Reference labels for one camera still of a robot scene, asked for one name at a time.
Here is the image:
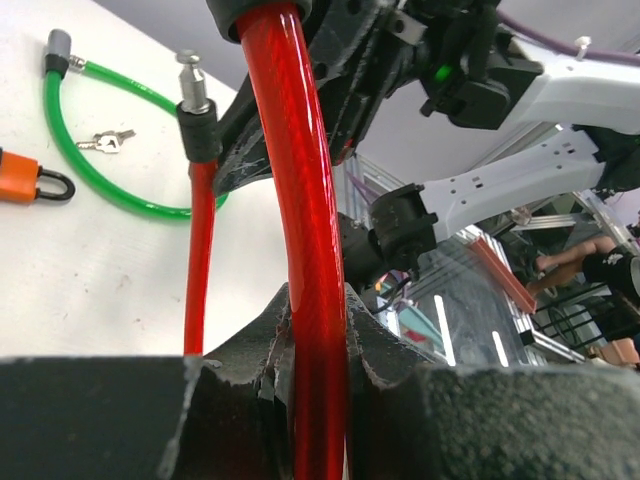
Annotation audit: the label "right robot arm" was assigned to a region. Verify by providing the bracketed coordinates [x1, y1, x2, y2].
[208, 1, 639, 281]

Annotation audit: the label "orange black padlock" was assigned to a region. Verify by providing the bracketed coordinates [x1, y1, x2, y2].
[1, 149, 76, 205]

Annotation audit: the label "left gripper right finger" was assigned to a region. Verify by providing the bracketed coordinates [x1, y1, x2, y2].
[346, 291, 639, 479]

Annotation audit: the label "red cable lock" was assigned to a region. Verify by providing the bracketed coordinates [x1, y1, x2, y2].
[172, 1, 348, 479]

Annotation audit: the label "green lock keys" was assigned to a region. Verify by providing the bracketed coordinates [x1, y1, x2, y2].
[76, 130, 136, 154]

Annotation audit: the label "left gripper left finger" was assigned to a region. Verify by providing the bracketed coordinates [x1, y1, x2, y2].
[1, 288, 292, 479]

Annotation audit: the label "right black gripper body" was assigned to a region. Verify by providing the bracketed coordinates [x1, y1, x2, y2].
[299, 0, 481, 161]

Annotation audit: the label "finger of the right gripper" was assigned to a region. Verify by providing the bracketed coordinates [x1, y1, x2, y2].
[213, 76, 272, 195]
[304, 1, 385, 165]

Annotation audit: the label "green cable lock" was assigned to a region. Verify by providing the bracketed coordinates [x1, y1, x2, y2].
[42, 28, 231, 222]

